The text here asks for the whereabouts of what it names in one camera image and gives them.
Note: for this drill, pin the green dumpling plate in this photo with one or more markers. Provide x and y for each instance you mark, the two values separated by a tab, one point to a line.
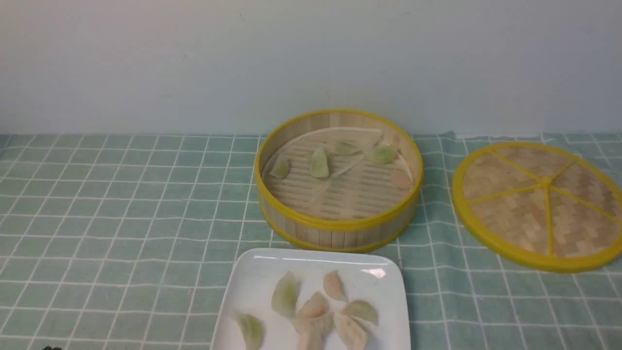
362	309
285	296
252	330

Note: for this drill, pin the pink dumpling plate top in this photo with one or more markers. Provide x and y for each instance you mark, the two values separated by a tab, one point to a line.
333	286

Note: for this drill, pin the pink dumpling plate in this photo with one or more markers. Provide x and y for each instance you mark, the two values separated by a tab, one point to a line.
333	286
316	306

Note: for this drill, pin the white square plate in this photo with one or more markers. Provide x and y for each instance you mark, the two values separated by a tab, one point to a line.
374	279

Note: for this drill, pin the pink dumpling plate centre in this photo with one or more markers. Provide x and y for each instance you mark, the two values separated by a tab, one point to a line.
316	306

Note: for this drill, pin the white dumpling plate bottom centre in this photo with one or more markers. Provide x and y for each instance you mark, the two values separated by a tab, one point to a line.
312	331

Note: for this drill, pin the white dumpling plate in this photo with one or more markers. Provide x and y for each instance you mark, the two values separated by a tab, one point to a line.
312	331
352	334

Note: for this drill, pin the white dumpling plate bottom right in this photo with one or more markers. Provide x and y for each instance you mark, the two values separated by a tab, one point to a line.
352	334

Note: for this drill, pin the green dumpling steamer middle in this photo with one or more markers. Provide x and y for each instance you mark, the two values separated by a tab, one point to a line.
318	165

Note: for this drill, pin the green dumpling steamer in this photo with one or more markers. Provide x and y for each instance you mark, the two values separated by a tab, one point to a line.
346	149
318	165
381	155
280	168

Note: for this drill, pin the bamboo steamer basket yellow rim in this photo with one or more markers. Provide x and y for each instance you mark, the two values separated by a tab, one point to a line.
361	206

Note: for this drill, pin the green dumpling steamer left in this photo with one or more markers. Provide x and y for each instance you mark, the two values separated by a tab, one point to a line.
280	168

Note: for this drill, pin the green dumpling steamer back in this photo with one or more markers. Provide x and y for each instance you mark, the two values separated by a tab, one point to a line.
346	149

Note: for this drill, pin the green dumpling steamer right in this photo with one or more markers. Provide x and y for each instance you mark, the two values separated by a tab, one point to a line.
381	155

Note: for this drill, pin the green checkered tablecloth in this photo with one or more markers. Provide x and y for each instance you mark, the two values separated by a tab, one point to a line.
126	242

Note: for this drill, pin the woven bamboo steamer lid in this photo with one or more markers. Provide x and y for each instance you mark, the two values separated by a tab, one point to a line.
539	206

